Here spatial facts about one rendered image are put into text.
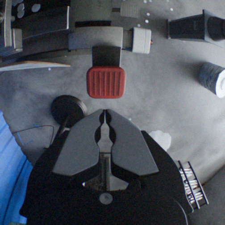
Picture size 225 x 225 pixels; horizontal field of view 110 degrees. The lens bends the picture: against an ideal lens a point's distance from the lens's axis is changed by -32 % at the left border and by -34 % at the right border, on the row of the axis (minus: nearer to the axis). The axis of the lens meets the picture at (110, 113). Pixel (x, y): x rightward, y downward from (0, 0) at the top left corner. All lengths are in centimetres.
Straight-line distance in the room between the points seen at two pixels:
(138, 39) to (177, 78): 89
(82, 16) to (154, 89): 93
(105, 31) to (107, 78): 15
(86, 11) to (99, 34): 7
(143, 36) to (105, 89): 20
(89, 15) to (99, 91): 20
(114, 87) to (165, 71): 92
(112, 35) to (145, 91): 83
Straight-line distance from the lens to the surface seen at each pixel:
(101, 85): 21
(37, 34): 30
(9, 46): 30
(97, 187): 136
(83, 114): 112
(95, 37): 32
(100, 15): 32
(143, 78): 104
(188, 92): 133
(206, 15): 77
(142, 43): 34
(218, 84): 121
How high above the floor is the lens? 96
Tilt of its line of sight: 58 degrees down
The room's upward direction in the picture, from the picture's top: 176 degrees clockwise
